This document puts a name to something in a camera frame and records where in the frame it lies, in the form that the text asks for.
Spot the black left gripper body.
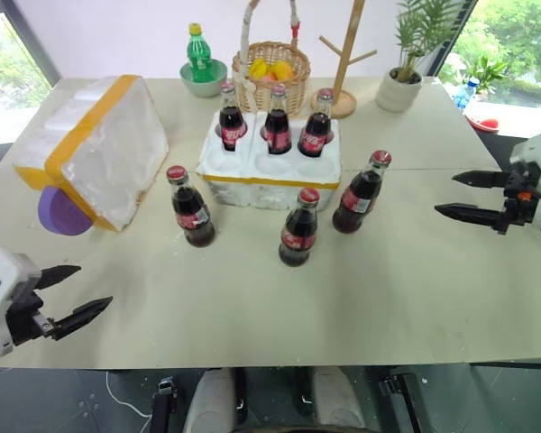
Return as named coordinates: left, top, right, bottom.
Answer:
left=6, top=290, right=58, bottom=348

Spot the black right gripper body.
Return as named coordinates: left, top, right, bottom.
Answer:
left=500, top=161, right=541, bottom=227

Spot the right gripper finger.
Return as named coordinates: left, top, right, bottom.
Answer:
left=451, top=170, right=509, bottom=190
left=433, top=203, right=509, bottom=235

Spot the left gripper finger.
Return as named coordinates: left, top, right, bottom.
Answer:
left=50, top=295, right=115, bottom=342
left=38, top=264, right=82, bottom=292

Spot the glass cola bottle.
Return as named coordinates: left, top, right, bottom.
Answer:
left=297, top=88, right=336, bottom=160
left=331, top=150, right=393, bottom=235
left=262, top=83, right=294, bottom=156
left=277, top=187, right=322, bottom=268
left=165, top=165, right=217, bottom=249
left=217, top=81, right=247, bottom=152

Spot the white foam lid yellow tape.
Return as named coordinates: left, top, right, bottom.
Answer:
left=12, top=74, right=170, bottom=233

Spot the white foam bottle crate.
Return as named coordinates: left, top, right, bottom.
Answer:
left=194, top=109, right=344, bottom=214

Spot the red bowl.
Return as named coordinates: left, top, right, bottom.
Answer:
left=467, top=115, right=502, bottom=134

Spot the purple round bowl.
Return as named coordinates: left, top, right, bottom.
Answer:
left=36, top=185, right=94, bottom=237

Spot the blue capped water bottle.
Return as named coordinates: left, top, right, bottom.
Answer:
left=452, top=76, right=481, bottom=112

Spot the white ribbed plant pot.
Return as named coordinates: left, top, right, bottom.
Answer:
left=374, top=67, right=424, bottom=113

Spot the green leafy plant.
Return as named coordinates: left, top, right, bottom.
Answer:
left=393, top=0, right=462, bottom=84

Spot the grey rounded robot leg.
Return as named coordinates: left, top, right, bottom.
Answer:
left=312, top=364, right=367, bottom=433
left=181, top=366, right=241, bottom=433

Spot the wooden branch stand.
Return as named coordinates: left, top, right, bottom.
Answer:
left=318, top=0, right=380, bottom=120

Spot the yellow fruit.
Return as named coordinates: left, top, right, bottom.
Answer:
left=247, top=57, right=272, bottom=78
left=270, top=60, right=295, bottom=82

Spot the light green bowl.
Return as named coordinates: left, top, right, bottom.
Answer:
left=179, top=59, right=229, bottom=98

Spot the green plastic soda bottle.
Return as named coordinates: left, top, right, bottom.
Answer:
left=186, top=23, right=215, bottom=84

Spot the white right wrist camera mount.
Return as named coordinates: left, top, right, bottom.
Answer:
left=508, top=133, right=541, bottom=231

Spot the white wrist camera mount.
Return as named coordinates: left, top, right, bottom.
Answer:
left=0, top=246, right=42, bottom=358
left=508, top=133, right=541, bottom=231

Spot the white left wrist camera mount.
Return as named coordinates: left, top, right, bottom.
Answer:
left=0, top=246, right=42, bottom=358

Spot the white floor cable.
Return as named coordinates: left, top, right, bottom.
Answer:
left=102, top=369, right=155, bottom=433

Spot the black table leg frame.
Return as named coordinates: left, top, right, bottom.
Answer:
left=377, top=373, right=424, bottom=433
left=150, top=377, right=180, bottom=433

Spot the wicker basket with handle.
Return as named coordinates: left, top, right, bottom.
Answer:
left=231, top=0, right=313, bottom=120

